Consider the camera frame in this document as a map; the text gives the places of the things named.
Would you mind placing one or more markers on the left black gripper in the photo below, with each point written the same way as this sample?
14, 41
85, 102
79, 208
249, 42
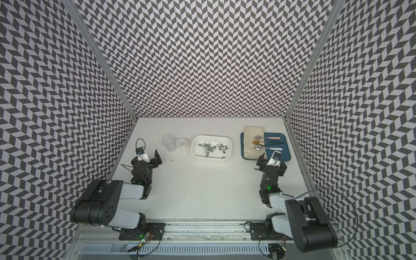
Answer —
157, 157

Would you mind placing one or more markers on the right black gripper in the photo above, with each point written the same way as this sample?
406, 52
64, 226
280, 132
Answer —
261, 162

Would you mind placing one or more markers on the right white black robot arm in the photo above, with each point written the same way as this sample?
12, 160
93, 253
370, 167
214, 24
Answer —
301, 219

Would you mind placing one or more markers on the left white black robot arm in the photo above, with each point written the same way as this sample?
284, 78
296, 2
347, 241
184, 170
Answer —
99, 203

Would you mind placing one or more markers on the white plastic storage box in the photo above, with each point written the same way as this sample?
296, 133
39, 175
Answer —
198, 151

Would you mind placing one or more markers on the clear plastic cup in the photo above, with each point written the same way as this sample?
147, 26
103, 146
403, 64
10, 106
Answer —
169, 141

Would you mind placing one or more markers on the blue tray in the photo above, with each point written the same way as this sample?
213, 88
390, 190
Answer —
286, 156

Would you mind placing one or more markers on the clear plastic lid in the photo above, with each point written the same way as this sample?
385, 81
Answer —
182, 144

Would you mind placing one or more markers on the beige cloth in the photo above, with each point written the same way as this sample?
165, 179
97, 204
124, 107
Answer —
249, 133

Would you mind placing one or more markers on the white handled spoon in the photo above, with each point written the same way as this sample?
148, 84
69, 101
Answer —
260, 148

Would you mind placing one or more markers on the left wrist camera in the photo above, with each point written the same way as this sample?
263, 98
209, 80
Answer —
141, 154

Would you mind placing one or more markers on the gold black handled spoon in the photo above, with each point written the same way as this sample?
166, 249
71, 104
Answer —
260, 142

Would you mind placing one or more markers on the pink handled spoon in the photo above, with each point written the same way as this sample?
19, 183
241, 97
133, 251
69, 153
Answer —
258, 137

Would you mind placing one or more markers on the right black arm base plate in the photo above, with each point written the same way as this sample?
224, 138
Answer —
262, 231

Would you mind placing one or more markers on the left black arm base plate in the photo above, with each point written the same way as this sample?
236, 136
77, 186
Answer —
156, 230

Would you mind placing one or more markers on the aluminium front rail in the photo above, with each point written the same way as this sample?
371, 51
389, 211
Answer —
186, 232

